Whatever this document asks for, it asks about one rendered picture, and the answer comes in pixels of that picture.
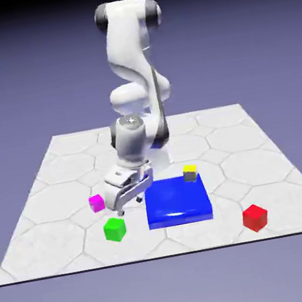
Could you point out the small green cube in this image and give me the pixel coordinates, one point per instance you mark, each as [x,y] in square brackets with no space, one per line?
[114,230]

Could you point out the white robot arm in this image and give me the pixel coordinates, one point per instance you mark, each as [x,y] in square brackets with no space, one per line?
[129,59]

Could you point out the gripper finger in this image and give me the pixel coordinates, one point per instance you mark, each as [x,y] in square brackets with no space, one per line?
[120,212]
[139,198]

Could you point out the small red cube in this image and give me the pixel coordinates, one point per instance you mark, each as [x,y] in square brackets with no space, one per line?
[255,218]

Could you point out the small magenta cube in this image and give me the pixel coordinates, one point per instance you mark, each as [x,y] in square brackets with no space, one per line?
[96,203]

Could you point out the large blue box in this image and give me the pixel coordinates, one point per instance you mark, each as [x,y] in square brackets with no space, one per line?
[176,202]

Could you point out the small yellow cube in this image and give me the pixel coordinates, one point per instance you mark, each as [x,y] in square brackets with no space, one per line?
[190,173]

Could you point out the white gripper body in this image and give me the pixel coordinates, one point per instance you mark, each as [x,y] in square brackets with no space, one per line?
[125,196]

